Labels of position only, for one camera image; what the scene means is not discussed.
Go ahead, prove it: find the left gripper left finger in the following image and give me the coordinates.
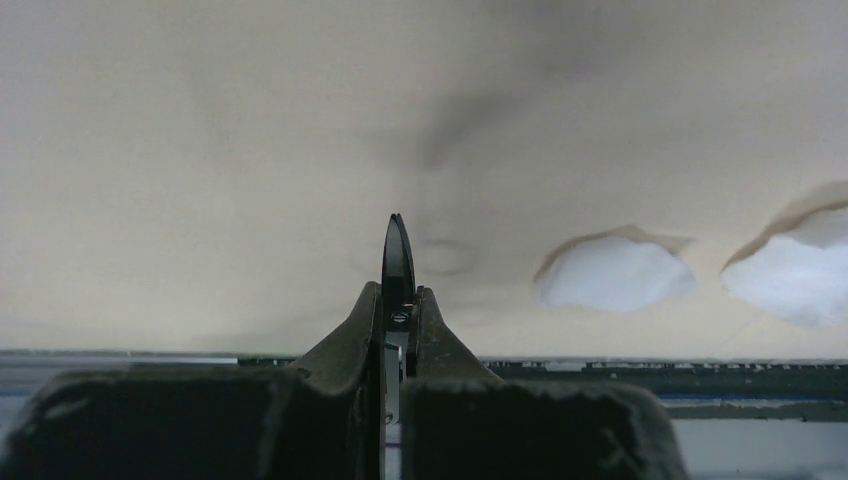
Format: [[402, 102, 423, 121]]
[[1, 282, 385, 479]]

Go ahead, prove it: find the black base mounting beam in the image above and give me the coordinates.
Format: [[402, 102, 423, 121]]
[[238, 357, 848, 422]]

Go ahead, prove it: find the aluminium frame rail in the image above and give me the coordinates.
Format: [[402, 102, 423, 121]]
[[0, 349, 848, 480]]

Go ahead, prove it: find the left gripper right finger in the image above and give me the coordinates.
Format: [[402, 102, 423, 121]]
[[400, 287, 689, 479]]

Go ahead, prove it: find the beige cloth wrap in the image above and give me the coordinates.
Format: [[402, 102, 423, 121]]
[[1, 1, 847, 359]]

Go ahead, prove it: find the white gauze pad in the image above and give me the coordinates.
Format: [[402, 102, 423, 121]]
[[534, 224, 697, 313], [719, 180, 847, 327]]

